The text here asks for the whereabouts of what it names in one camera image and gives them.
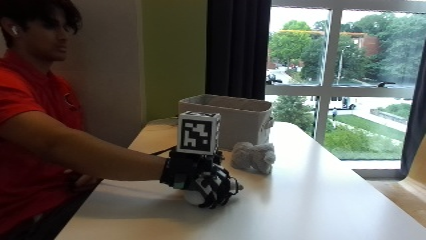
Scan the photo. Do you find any dark curtain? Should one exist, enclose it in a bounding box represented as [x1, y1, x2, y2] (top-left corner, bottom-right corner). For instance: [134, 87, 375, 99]
[203, 0, 272, 101]
[399, 39, 426, 178]

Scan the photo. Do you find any grey fabric storage box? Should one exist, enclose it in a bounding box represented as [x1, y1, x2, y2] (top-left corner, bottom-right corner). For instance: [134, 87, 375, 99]
[177, 93, 275, 152]

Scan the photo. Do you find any white cube with black markers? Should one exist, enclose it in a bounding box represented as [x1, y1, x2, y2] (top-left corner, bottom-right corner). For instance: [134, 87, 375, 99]
[175, 110, 222, 156]

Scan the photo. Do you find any the person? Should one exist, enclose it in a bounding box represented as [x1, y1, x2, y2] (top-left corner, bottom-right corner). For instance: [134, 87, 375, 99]
[0, 0, 103, 240]

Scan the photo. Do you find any white ball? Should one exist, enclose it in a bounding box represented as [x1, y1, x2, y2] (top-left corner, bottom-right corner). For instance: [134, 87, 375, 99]
[182, 189, 208, 206]

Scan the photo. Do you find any grey soft toy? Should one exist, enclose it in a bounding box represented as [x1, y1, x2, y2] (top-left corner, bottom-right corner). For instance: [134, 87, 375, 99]
[228, 141, 276, 176]

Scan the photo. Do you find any white window frame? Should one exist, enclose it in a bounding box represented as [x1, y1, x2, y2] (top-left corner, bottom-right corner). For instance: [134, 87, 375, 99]
[263, 0, 426, 178]

